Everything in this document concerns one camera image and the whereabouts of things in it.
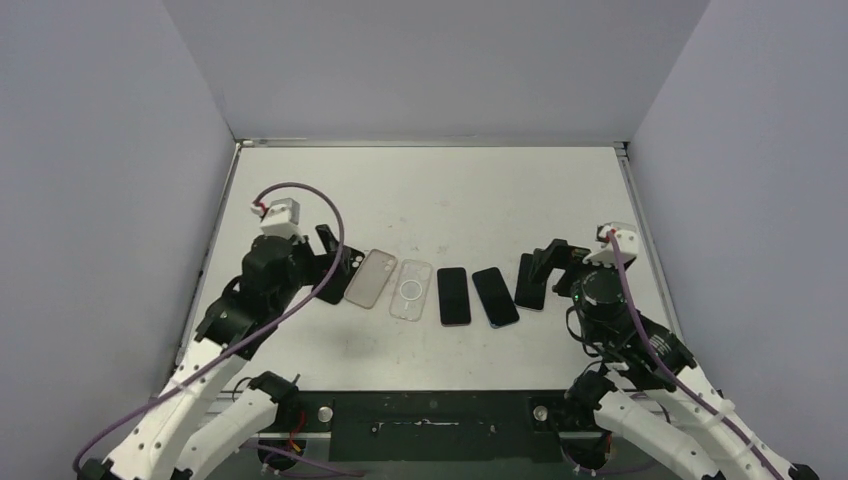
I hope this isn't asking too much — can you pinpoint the white-edged black phone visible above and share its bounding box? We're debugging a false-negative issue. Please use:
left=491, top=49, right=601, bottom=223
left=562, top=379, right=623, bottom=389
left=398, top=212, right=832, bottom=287
left=514, top=253, right=547, bottom=311

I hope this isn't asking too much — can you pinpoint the blue-edged black phone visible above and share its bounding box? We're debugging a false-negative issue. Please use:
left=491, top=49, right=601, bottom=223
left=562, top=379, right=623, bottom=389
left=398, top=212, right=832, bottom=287
left=472, top=267, right=520, bottom=329

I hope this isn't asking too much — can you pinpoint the black phone case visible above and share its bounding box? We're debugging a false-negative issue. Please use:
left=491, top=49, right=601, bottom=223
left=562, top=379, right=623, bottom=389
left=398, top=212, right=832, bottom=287
left=313, top=246, right=365, bottom=305

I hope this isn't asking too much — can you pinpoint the phone pink case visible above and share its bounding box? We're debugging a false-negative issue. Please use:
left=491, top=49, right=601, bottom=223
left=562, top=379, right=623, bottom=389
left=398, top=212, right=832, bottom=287
left=389, top=259, right=434, bottom=322
left=343, top=249, right=398, bottom=309

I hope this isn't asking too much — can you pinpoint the pink-edged black phone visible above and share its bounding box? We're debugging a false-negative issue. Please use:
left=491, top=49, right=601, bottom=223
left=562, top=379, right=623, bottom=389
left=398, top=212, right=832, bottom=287
left=437, top=267, right=472, bottom=327

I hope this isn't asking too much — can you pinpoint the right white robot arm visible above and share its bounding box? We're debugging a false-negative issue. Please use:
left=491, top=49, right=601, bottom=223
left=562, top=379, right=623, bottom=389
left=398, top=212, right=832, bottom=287
left=527, top=230, right=817, bottom=479

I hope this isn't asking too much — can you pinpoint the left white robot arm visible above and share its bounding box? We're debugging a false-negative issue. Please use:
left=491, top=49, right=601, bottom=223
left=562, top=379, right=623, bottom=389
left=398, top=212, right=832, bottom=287
left=74, top=225, right=350, bottom=479

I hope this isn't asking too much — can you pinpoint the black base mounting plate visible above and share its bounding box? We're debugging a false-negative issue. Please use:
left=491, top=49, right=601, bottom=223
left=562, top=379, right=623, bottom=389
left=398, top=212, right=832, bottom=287
left=259, top=390, right=614, bottom=466

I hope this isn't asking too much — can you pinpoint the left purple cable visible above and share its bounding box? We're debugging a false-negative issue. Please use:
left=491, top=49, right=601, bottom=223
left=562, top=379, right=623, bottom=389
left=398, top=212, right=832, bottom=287
left=72, top=182, right=369, bottom=478

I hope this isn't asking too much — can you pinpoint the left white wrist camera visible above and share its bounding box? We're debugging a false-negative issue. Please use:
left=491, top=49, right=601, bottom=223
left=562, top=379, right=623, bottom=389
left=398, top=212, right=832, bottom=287
left=251, top=198, right=304, bottom=244

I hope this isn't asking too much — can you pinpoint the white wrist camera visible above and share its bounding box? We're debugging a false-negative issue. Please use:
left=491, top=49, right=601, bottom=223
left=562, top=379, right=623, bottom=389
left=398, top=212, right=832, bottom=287
left=251, top=198, right=304, bottom=244
left=582, top=222, right=641, bottom=268

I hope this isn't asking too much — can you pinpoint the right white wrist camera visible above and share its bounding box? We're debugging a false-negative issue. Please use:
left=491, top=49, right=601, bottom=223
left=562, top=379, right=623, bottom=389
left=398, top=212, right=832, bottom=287
left=582, top=222, right=641, bottom=268

